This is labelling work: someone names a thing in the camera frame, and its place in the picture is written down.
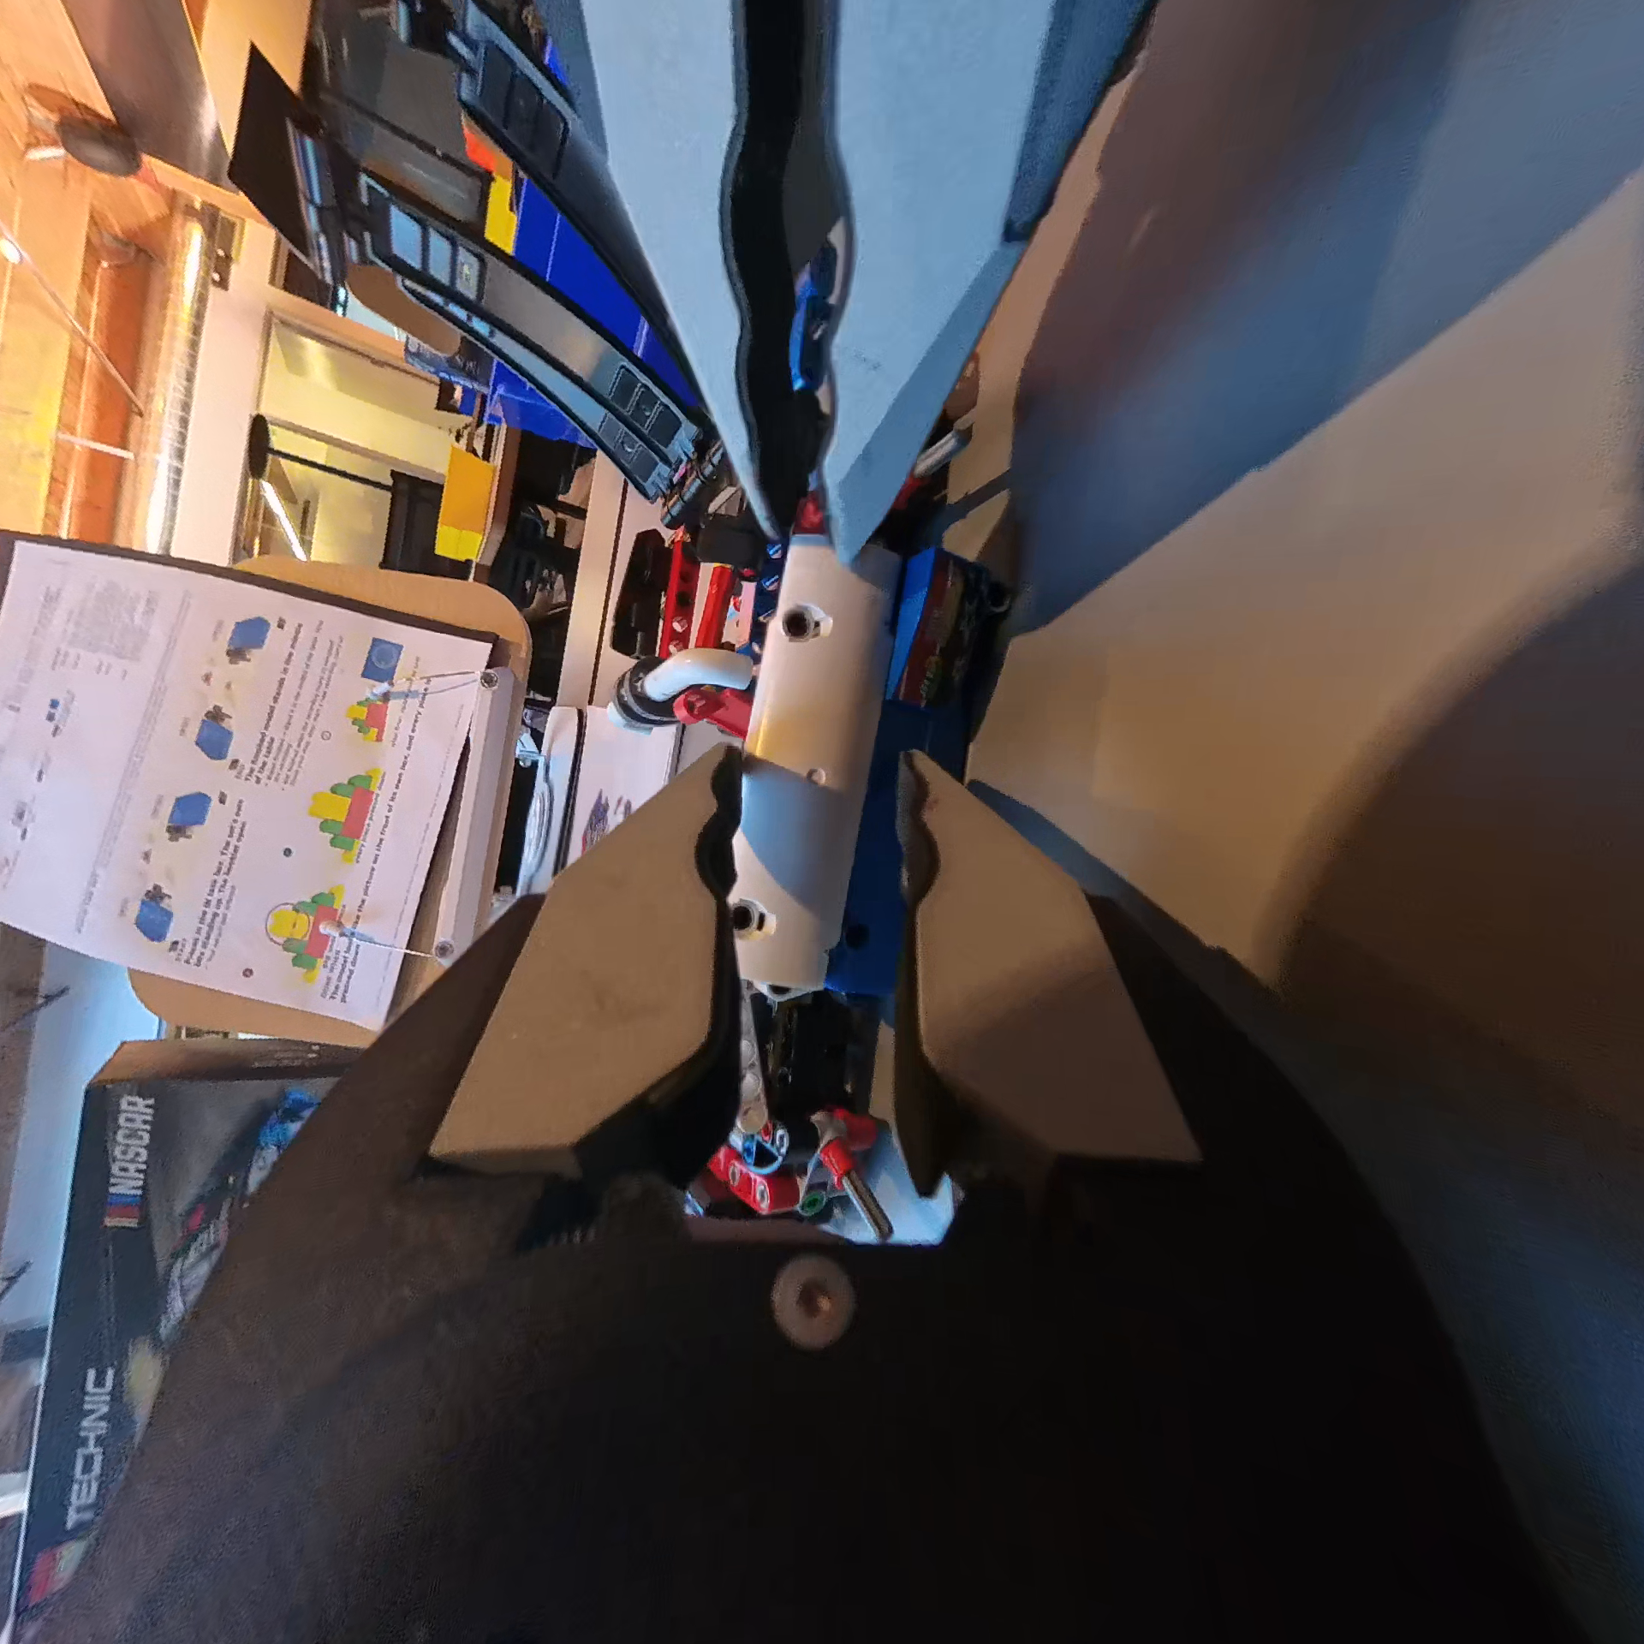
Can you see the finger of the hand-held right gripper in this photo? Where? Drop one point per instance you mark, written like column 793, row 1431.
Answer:
column 680, row 194
column 936, row 194

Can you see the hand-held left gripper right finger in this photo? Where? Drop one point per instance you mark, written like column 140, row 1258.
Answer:
column 1040, row 1029

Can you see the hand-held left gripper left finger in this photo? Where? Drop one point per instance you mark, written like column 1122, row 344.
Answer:
column 577, row 1015

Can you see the toy brick vehicle model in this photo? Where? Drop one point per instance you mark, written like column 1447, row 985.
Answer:
column 423, row 169

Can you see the white blue brick panel assembly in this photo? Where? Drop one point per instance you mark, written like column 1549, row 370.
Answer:
column 808, row 666

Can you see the grey desk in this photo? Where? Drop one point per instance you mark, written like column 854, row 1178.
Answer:
column 1220, row 641

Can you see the blue plastic bin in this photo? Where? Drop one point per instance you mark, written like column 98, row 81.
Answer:
column 563, row 273

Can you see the open instruction booklet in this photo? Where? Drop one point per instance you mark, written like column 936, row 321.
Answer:
column 614, row 770

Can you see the yellow plastic bin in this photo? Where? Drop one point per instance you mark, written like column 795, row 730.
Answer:
column 464, row 499

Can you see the black cardboard box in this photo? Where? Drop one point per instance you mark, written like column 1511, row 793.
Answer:
column 115, row 1220

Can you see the silver ventilation duct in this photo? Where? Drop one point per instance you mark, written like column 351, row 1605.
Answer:
column 182, row 383

